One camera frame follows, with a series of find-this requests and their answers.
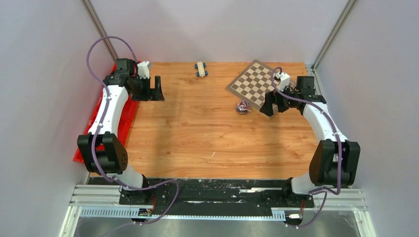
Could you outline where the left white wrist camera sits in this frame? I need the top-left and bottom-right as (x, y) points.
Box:
(137, 61), (152, 79)

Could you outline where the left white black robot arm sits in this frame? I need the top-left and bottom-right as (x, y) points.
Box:
(77, 58), (164, 204)

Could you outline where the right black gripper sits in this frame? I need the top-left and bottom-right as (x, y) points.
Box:
(259, 83), (299, 117)

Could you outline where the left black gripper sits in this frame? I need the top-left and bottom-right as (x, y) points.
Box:
(130, 76), (165, 102)

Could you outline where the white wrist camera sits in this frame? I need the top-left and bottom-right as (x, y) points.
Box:
(137, 61), (152, 79)
(274, 72), (291, 91)

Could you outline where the left corner aluminium post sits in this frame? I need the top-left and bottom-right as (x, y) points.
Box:
(81, 0), (118, 61)

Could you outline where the corner aluminium post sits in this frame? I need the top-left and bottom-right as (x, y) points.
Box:
(81, 0), (118, 61)
(312, 0), (358, 71)

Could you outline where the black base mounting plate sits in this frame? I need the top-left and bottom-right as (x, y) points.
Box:
(119, 178), (314, 217)

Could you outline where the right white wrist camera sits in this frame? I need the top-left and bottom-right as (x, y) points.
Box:
(274, 72), (291, 91)

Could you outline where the right corner aluminium post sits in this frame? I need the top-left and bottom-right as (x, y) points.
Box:
(312, 0), (358, 71)

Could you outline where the aluminium frame rail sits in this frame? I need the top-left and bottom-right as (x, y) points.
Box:
(60, 180), (376, 237)

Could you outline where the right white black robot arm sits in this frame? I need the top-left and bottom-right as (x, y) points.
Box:
(260, 73), (361, 206)

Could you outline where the coloured wire bundle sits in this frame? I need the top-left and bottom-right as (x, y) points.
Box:
(236, 100), (252, 115)

